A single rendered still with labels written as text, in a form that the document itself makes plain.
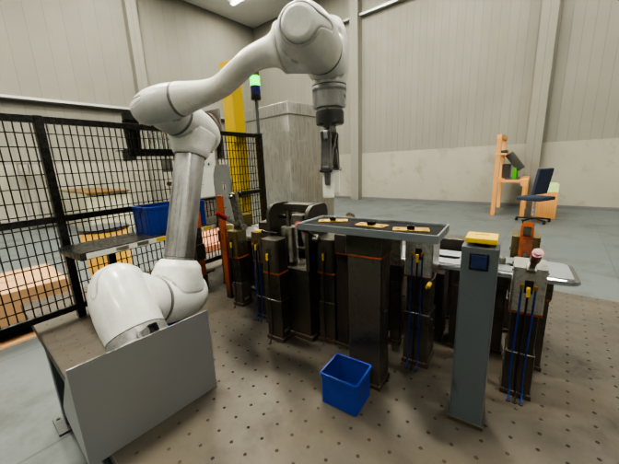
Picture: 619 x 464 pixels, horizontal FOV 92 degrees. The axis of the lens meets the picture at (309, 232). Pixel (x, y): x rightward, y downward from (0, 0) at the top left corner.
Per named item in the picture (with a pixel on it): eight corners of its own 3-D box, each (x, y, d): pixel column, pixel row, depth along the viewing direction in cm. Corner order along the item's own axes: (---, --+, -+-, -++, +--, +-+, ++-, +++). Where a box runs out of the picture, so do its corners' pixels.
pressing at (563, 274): (571, 263, 93) (571, 259, 93) (585, 290, 75) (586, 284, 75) (250, 227, 169) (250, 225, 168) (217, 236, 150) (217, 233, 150)
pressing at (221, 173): (236, 226, 167) (229, 164, 160) (219, 230, 158) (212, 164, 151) (235, 226, 168) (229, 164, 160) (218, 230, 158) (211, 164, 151)
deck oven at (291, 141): (344, 227, 619) (342, 110, 568) (295, 242, 517) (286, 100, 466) (285, 219, 738) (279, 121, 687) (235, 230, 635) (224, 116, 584)
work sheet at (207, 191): (219, 196, 191) (215, 145, 184) (189, 200, 173) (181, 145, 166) (217, 196, 192) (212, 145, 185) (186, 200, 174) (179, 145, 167)
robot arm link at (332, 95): (348, 88, 82) (348, 111, 83) (316, 92, 84) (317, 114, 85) (344, 80, 73) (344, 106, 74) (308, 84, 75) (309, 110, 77)
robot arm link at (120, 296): (89, 357, 78) (62, 286, 84) (147, 341, 95) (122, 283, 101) (130, 323, 74) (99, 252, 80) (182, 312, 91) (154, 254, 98)
